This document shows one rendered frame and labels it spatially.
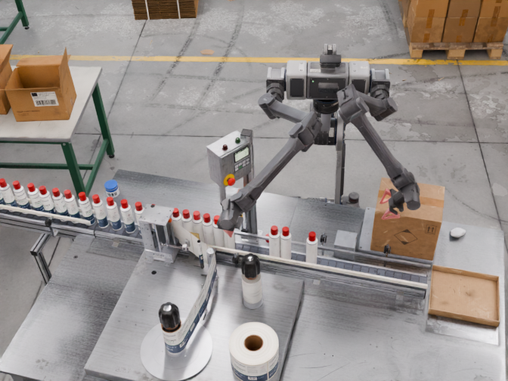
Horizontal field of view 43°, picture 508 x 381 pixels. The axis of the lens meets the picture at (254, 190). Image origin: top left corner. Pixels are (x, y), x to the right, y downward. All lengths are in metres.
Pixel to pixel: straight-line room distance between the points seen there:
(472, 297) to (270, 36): 3.94
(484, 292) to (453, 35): 3.40
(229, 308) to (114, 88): 3.37
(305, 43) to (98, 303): 3.87
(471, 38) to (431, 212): 3.35
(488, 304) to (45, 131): 2.76
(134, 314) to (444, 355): 1.36
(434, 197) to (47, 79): 2.61
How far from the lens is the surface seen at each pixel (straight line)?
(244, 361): 2.61
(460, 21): 6.09
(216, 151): 2.76
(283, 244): 3.00
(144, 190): 3.59
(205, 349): 2.81
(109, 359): 2.88
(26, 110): 4.33
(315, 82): 3.14
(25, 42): 6.87
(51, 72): 4.43
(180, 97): 5.66
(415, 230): 3.07
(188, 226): 3.11
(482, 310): 3.11
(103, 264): 3.27
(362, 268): 3.09
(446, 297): 3.11
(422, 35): 6.09
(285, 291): 2.98
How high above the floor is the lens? 3.26
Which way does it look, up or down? 44 degrees down
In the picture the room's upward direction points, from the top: 3 degrees counter-clockwise
